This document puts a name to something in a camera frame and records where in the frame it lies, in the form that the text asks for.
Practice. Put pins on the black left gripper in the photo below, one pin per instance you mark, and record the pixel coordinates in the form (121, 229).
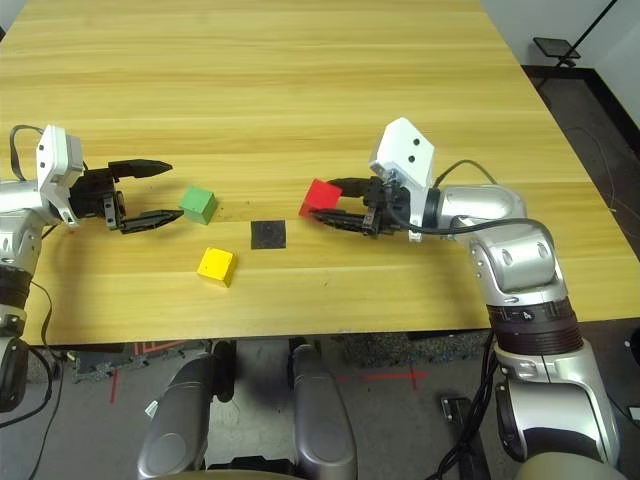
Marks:
(95, 197)

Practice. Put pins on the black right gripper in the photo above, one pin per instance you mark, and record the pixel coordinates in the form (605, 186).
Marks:
(390, 207)

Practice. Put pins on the red wooden block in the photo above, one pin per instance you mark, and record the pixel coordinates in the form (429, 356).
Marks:
(320, 197)

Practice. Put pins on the green wooden block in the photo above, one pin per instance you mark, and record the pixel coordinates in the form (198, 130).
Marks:
(197, 200)

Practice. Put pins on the yellow wooden block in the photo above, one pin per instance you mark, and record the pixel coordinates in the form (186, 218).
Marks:
(216, 262)

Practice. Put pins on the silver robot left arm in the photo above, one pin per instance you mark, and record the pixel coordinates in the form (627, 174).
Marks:
(15, 235)

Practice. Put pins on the black square pad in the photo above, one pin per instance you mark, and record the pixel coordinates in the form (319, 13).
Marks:
(269, 234)

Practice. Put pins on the black mat with red lines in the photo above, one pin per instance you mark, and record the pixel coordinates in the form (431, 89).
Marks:
(155, 347)

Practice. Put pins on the red floor tape strip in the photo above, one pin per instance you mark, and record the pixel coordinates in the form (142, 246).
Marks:
(115, 387)

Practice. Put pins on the small silver metal clip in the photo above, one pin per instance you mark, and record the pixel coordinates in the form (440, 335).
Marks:
(152, 409)

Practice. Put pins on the silver robot right leg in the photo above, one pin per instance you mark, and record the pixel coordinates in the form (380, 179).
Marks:
(320, 425)

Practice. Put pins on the silver robot leg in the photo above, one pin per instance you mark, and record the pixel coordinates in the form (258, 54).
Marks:
(175, 425)
(320, 425)

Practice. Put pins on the silver robot left leg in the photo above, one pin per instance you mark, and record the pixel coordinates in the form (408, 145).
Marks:
(175, 425)

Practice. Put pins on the black metal floor bar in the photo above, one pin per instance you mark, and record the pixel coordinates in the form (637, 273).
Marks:
(457, 415)

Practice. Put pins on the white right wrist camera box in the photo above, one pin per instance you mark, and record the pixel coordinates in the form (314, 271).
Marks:
(405, 150)

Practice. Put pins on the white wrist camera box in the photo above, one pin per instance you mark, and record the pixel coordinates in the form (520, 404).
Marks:
(52, 165)
(405, 150)

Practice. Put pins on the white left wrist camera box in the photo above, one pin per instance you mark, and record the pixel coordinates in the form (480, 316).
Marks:
(52, 165)

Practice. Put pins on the black stand with base plate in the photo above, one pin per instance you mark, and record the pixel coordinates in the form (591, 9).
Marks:
(555, 47)

